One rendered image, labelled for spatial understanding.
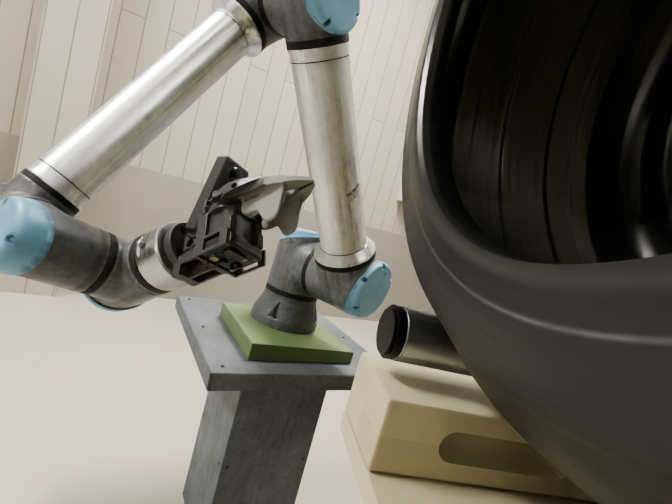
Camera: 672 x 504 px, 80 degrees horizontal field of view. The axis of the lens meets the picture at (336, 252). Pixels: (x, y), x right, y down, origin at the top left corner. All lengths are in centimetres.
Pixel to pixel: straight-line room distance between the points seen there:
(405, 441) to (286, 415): 85
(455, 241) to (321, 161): 61
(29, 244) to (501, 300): 50
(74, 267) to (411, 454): 45
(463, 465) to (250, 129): 301
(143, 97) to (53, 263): 30
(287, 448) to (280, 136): 252
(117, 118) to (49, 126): 216
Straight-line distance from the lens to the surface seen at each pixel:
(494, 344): 20
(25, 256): 57
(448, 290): 24
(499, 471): 38
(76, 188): 71
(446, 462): 35
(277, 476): 127
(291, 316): 107
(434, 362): 34
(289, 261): 105
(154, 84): 75
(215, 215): 52
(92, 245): 59
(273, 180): 48
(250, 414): 111
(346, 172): 82
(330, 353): 105
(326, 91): 78
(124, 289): 62
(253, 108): 323
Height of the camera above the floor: 98
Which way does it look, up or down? 6 degrees down
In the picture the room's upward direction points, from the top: 15 degrees clockwise
